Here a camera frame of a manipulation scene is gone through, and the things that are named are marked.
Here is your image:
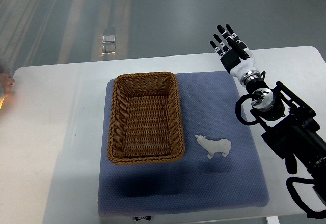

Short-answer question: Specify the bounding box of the person's hand at edge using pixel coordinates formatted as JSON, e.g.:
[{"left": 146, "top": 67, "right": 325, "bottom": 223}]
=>
[{"left": 1, "top": 73, "right": 15, "bottom": 95}]

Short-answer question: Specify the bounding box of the blue quilted mat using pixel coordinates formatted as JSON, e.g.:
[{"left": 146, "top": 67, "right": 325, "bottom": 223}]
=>
[{"left": 98, "top": 71, "right": 269, "bottom": 218}]

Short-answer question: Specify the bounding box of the metal floor plate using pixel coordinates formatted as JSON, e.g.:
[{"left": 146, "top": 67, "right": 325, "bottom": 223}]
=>
[{"left": 102, "top": 34, "right": 116, "bottom": 55}]

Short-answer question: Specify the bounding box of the black table label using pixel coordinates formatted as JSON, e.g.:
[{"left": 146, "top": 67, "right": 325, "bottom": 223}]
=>
[{"left": 134, "top": 216, "right": 151, "bottom": 221}]

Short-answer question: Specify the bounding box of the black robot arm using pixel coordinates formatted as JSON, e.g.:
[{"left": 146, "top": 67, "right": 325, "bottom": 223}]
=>
[{"left": 235, "top": 70, "right": 325, "bottom": 219}]

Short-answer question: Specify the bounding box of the brown wicker basket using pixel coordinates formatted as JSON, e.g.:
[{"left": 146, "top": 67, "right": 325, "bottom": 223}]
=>
[{"left": 107, "top": 72, "right": 185, "bottom": 165}]

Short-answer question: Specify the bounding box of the white bear figurine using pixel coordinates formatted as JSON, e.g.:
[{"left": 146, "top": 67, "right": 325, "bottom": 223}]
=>
[{"left": 195, "top": 135, "right": 231, "bottom": 159}]

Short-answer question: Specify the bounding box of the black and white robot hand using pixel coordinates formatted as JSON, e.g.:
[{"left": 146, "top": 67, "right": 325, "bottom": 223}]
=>
[{"left": 210, "top": 25, "right": 261, "bottom": 86}]

